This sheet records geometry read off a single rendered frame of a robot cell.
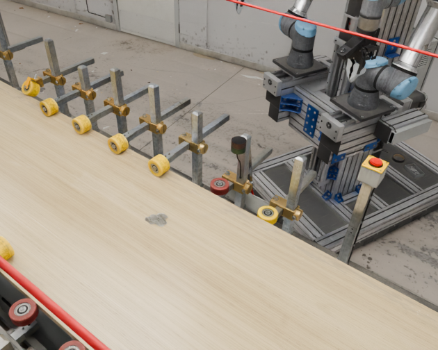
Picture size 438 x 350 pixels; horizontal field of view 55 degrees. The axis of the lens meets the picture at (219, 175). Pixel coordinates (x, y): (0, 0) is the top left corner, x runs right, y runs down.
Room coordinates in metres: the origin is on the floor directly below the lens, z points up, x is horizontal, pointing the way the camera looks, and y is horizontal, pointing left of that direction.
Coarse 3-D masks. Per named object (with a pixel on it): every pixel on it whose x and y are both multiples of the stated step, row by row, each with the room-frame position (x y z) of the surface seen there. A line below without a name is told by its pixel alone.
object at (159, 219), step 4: (152, 216) 1.13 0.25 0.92; (156, 216) 1.13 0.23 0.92; (160, 216) 1.14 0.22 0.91; (164, 216) 1.14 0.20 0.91; (148, 220) 1.12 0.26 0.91; (152, 220) 1.11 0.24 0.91; (156, 220) 1.12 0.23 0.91; (160, 220) 1.11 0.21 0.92; (164, 220) 1.12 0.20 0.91; (156, 224) 1.10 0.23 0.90; (160, 224) 1.10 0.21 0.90; (164, 224) 1.10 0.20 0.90
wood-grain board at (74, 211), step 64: (0, 128) 1.69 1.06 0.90; (64, 128) 1.71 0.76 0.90; (0, 192) 1.24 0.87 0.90; (64, 192) 1.26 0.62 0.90; (128, 192) 1.27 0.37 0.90; (192, 192) 1.29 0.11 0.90; (64, 256) 0.93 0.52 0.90; (128, 256) 0.95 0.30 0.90; (192, 256) 0.96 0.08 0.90; (256, 256) 0.97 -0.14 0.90; (320, 256) 0.98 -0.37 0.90; (128, 320) 0.70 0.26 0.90; (192, 320) 0.71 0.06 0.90; (256, 320) 0.72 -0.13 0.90; (320, 320) 0.73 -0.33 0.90; (384, 320) 0.74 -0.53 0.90
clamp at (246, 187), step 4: (232, 172) 1.47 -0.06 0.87; (224, 176) 1.44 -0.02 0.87; (228, 176) 1.44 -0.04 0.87; (232, 176) 1.44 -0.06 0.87; (228, 180) 1.42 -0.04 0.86; (232, 180) 1.42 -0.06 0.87; (248, 180) 1.42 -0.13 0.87; (236, 184) 1.40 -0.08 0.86; (240, 184) 1.39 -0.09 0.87; (244, 184) 1.39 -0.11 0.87; (248, 184) 1.39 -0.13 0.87; (236, 188) 1.40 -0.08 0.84; (240, 188) 1.39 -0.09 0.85; (244, 188) 1.38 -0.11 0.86; (248, 188) 1.38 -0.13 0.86; (240, 192) 1.39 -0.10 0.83; (244, 192) 1.38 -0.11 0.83; (248, 192) 1.38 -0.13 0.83
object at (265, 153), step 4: (268, 148) 1.68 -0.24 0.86; (272, 148) 1.68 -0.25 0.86; (264, 152) 1.64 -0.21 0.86; (268, 152) 1.65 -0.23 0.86; (256, 156) 1.61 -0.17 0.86; (260, 156) 1.61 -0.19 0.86; (264, 156) 1.62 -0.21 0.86; (252, 160) 1.57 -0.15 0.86; (256, 160) 1.58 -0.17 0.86; (260, 160) 1.59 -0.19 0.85; (252, 164) 1.55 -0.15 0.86; (256, 164) 1.56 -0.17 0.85; (248, 168) 1.52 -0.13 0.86; (252, 168) 1.54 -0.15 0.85; (248, 172) 1.51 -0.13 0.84; (232, 184) 1.40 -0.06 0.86; (232, 188) 1.40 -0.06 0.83; (220, 196) 1.33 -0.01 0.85; (224, 196) 1.35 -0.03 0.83
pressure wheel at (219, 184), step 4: (212, 180) 1.37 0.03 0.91; (216, 180) 1.37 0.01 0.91; (220, 180) 1.37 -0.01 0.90; (224, 180) 1.37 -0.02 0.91; (212, 184) 1.34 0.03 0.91; (216, 184) 1.35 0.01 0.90; (220, 184) 1.34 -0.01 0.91; (224, 184) 1.35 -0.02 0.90; (228, 184) 1.35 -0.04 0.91; (212, 188) 1.32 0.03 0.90; (216, 188) 1.32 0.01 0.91; (220, 188) 1.32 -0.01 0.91; (224, 188) 1.32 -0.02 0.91; (228, 188) 1.33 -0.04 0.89; (212, 192) 1.32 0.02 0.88; (216, 192) 1.31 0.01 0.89; (220, 192) 1.31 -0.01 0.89; (224, 192) 1.31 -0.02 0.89
